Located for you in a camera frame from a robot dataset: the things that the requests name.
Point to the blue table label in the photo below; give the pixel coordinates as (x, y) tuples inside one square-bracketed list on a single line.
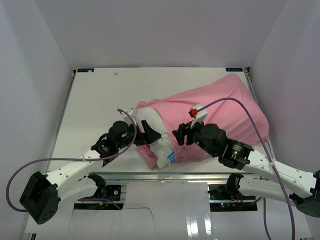
[(85, 70), (233, 69)]

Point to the left blue table label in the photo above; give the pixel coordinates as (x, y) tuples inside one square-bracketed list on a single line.
[(85, 70)]

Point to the pink floral pillowcase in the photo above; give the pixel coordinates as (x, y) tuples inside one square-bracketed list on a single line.
[(237, 114)]

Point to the right blue table label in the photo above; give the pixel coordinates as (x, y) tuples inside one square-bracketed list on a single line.
[(233, 69)]

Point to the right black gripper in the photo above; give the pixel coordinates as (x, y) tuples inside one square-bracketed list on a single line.
[(180, 133)]

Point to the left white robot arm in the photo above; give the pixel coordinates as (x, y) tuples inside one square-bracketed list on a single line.
[(77, 180)]

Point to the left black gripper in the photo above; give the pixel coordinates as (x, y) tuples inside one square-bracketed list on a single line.
[(149, 136)]

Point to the white pillow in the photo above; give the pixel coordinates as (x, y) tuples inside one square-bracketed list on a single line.
[(160, 153)]

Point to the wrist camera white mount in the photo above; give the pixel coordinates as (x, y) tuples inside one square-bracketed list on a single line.
[(198, 114), (129, 115)]

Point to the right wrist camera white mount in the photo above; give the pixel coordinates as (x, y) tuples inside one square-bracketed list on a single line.
[(198, 114)]

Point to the aluminium table front rail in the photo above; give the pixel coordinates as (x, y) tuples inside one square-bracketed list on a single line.
[(140, 176)]

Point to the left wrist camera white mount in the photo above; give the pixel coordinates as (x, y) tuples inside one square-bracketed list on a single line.
[(129, 115)]

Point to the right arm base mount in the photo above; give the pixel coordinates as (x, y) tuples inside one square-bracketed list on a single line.
[(224, 195)]

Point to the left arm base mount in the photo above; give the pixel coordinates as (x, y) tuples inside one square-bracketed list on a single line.
[(105, 198)]

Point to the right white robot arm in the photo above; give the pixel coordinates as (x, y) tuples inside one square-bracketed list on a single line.
[(281, 182)]

